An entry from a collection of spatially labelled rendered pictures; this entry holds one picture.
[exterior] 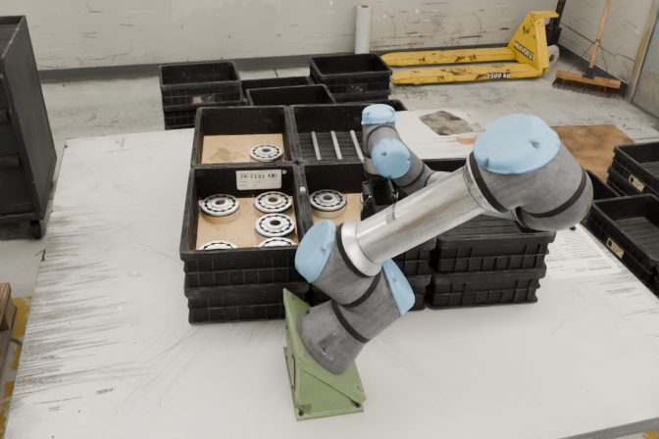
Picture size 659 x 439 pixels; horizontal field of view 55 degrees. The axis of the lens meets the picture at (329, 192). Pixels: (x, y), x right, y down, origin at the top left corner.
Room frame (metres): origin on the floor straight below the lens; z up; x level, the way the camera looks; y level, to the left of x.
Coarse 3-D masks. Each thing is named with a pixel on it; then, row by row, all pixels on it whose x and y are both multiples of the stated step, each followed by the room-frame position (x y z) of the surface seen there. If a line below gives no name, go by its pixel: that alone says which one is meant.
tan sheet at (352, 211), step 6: (348, 198) 1.54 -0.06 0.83; (354, 198) 1.55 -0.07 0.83; (348, 204) 1.51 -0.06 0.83; (354, 204) 1.51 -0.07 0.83; (348, 210) 1.48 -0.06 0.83; (354, 210) 1.48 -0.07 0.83; (360, 210) 1.48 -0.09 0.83; (342, 216) 1.45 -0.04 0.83; (348, 216) 1.45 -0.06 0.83; (354, 216) 1.45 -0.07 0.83; (336, 222) 1.42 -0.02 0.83
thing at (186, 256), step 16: (192, 176) 1.47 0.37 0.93; (304, 208) 1.33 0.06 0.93; (304, 224) 1.28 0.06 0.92; (192, 256) 1.13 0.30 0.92; (208, 256) 1.14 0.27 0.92; (224, 256) 1.14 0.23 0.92; (240, 256) 1.15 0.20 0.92; (256, 256) 1.15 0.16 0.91; (272, 256) 1.16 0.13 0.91; (288, 256) 1.16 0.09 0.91
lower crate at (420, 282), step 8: (408, 280) 1.20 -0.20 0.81; (416, 280) 1.21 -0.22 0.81; (424, 280) 1.21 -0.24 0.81; (312, 288) 1.18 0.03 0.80; (416, 288) 1.21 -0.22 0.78; (424, 288) 1.22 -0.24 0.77; (312, 296) 1.20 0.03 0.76; (320, 296) 1.18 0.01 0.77; (328, 296) 1.19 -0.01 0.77; (416, 296) 1.21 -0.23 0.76; (312, 304) 1.21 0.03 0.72; (320, 304) 1.18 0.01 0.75; (416, 304) 1.22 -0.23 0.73; (424, 304) 1.23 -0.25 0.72
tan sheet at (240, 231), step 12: (240, 204) 1.49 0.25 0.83; (252, 204) 1.50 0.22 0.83; (240, 216) 1.43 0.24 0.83; (252, 216) 1.44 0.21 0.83; (204, 228) 1.37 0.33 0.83; (216, 228) 1.37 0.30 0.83; (228, 228) 1.37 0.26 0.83; (240, 228) 1.37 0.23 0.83; (252, 228) 1.38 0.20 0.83; (204, 240) 1.32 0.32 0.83; (216, 240) 1.32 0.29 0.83; (228, 240) 1.32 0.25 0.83; (240, 240) 1.32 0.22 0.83; (252, 240) 1.32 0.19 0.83
